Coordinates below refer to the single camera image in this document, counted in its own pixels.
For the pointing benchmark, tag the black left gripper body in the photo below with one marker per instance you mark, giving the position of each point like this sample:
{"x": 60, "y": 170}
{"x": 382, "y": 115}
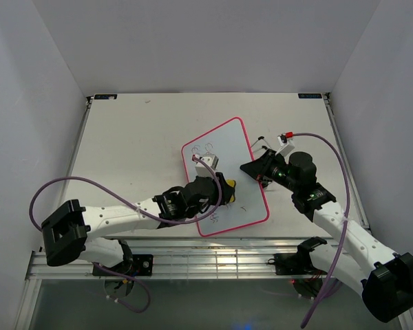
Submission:
{"x": 211, "y": 201}

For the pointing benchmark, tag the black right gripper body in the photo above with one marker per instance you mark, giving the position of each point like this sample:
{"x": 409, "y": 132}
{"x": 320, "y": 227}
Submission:
{"x": 277, "y": 171}

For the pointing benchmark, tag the yellow black whiteboard eraser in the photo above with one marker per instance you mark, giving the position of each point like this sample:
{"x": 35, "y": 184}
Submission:
{"x": 229, "y": 191}

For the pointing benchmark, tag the pink framed whiteboard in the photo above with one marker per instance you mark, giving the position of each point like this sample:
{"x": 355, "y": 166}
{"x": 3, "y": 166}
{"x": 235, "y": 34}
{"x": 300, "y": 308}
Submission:
{"x": 229, "y": 143}

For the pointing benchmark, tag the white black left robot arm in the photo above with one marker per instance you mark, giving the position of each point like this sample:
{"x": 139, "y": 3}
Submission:
{"x": 75, "y": 232}

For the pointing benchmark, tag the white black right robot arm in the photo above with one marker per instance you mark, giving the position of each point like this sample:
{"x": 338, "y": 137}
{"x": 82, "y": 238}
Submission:
{"x": 382, "y": 277}

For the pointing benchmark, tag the blue right corner label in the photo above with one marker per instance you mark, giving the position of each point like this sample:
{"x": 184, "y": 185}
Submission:
{"x": 309, "y": 96}

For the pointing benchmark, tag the blue corner label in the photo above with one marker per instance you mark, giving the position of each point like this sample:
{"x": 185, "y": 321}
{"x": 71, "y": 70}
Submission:
{"x": 309, "y": 96}
{"x": 105, "y": 96}

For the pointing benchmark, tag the blue left corner label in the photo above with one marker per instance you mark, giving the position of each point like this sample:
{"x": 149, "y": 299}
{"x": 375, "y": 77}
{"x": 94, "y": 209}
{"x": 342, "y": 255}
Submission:
{"x": 105, "y": 96}

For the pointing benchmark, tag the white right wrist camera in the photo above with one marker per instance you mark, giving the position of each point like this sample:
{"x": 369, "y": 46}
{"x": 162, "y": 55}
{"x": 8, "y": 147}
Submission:
{"x": 286, "y": 144}

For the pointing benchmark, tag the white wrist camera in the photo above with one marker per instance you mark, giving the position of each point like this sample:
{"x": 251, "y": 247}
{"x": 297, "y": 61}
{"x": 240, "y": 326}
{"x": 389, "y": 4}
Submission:
{"x": 205, "y": 165}
{"x": 286, "y": 144}

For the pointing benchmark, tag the wire whiteboard stand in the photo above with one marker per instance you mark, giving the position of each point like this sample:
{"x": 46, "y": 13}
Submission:
{"x": 262, "y": 149}

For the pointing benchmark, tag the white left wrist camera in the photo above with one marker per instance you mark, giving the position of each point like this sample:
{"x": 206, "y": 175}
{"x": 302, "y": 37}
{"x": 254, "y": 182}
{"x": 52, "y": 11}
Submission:
{"x": 205, "y": 165}

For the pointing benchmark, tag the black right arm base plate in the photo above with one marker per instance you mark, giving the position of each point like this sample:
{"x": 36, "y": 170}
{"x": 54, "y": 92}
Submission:
{"x": 293, "y": 264}

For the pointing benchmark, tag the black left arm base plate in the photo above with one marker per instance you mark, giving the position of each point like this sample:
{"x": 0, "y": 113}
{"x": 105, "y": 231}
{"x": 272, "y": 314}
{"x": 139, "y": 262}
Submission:
{"x": 136, "y": 265}

